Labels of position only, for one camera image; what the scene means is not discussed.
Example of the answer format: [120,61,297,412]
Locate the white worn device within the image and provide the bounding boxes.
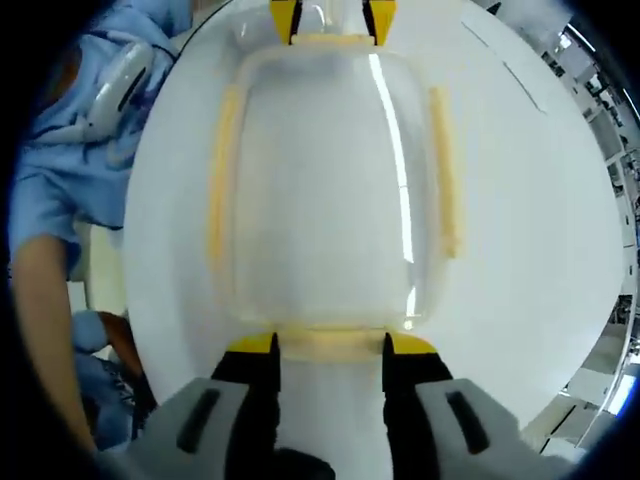
[81,41,154,142]

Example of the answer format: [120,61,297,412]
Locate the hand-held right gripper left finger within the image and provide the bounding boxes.
[127,331,283,480]

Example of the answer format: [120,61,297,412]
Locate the short yellow plastic latch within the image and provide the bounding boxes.
[291,33,377,48]

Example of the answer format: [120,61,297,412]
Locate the person in blue shirt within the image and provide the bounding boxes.
[13,0,181,240]

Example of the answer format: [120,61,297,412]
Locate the long yellow plastic latch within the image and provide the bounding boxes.
[428,85,467,260]
[206,83,245,282]

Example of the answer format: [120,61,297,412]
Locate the clear plastic storage box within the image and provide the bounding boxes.
[205,32,469,364]

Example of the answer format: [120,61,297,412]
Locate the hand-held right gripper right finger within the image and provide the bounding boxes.
[381,333,546,480]

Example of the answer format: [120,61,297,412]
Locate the person's blue patterned shorts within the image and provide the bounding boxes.
[74,309,159,444]

